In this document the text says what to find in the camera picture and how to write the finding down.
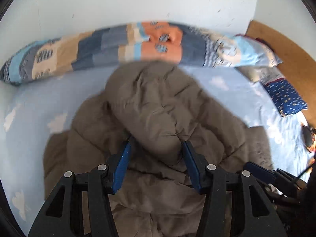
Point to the dark red cloth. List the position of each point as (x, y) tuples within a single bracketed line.
[(261, 40)]

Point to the olive quilted hooded jacket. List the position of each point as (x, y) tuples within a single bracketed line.
[(153, 98)]

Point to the light blue bed sheet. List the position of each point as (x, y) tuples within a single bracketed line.
[(32, 108)]

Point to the beige printed pillow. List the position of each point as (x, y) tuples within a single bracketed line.
[(254, 72)]

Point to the yellow floral cloth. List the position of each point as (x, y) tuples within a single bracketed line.
[(313, 148)]

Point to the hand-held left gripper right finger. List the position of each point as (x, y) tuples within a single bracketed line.
[(192, 165)]

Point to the wooden headboard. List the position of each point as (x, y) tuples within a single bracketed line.
[(284, 44)]

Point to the rolled patchwork quilt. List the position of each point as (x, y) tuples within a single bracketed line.
[(86, 49)]

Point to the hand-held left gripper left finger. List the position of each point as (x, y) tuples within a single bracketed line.
[(122, 163)]

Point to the navy star-print pillow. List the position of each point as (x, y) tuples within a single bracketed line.
[(284, 96)]

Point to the black case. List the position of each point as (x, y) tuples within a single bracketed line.
[(306, 138)]

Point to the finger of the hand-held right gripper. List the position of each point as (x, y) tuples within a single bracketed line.
[(259, 172)]

